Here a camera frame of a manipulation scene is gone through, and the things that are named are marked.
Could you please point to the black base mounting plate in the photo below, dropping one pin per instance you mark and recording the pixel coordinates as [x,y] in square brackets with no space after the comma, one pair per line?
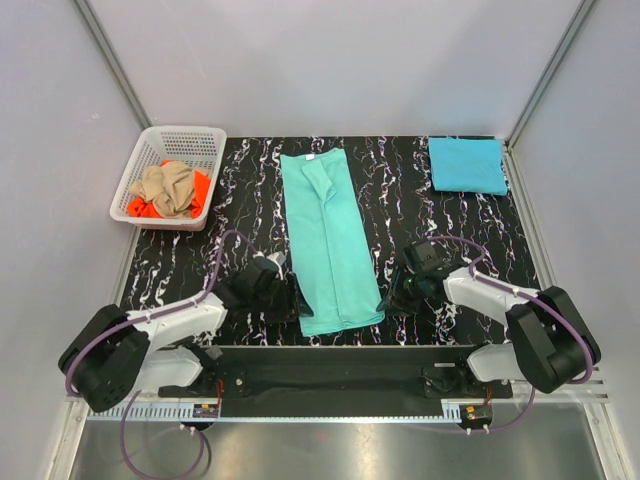
[338,382]

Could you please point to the teal t shirt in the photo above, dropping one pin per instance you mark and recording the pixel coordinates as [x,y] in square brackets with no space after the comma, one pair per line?
[330,254]

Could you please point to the folded blue t shirt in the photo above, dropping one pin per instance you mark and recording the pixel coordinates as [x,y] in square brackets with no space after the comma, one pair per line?
[461,165]

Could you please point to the white plastic laundry basket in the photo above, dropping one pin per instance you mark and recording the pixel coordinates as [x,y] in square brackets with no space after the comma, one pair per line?
[196,146]

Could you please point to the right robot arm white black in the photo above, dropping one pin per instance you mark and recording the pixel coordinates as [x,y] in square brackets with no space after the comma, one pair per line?
[549,344]

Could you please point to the left orange connector board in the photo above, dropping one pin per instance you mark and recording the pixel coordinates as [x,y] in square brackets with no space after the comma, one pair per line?
[206,410]

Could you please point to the aluminium rail frame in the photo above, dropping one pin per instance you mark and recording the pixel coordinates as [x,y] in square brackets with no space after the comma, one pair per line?
[148,408]

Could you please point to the beige t shirt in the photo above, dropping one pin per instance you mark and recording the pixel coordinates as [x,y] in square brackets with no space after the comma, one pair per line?
[167,187]

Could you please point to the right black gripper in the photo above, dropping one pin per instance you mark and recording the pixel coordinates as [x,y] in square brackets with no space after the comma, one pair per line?
[385,303]

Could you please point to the orange t shirt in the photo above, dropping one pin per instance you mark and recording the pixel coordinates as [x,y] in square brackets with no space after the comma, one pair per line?
[145,207]

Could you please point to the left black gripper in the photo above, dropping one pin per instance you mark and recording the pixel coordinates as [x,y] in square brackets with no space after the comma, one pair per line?
[292,306]

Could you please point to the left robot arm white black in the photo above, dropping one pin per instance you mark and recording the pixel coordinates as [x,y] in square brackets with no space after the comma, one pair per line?
[119,353]

